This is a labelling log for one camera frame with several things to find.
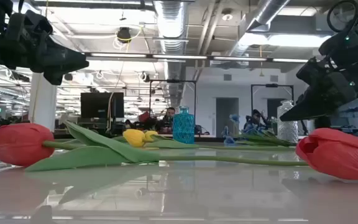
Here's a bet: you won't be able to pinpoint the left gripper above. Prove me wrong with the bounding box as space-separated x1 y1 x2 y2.
0 30 90 86

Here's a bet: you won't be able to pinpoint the blue flower bunch long leaves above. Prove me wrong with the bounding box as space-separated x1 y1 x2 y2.
240 123 295 147

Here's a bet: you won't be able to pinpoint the yellow artificial tulip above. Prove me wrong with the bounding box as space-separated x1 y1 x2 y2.
144 129 173 144
122 128 295 151

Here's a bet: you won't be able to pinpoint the clear glass vase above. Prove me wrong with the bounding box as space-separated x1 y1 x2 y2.
277 100 300 144

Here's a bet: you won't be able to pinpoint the blue glass vase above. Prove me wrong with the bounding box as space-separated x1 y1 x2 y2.
172 105 196 145

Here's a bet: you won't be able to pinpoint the white building column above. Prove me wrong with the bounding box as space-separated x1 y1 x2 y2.
28 73 58 131

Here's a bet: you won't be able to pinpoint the black equipment cart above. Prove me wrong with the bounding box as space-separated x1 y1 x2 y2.
337 105 358 138

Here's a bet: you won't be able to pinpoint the black computer monitor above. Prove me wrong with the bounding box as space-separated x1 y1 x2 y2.
80 91 125 119

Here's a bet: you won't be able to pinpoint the red artificial tulip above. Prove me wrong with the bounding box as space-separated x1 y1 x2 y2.
295 127 358 182
0 120 309 172

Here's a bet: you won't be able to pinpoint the person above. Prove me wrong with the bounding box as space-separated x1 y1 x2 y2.
157 106 177 134
244 108 270 131

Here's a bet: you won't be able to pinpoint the grey door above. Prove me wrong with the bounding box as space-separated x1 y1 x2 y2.
215 97 239 138

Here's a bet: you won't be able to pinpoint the long ceiling light bar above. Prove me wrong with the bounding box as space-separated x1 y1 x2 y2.
85 52 310 63

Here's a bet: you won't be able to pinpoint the black metal rig frame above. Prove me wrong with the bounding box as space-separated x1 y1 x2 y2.
250 83 295 113
149 79 198 125

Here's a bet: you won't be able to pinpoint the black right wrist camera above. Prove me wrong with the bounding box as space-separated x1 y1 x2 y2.
318 24 358 68

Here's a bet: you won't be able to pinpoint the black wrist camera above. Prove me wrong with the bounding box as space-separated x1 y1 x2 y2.
6 11 54 41
318 24 358 68

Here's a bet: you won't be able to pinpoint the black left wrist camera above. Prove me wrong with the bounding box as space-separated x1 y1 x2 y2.
6 11 54 41

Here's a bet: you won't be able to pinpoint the black looped camera cable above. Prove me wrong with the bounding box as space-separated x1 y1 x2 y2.
326 0 358 34

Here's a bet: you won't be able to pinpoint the silver ventilation duct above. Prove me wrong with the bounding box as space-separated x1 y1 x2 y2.
152 0 190 106

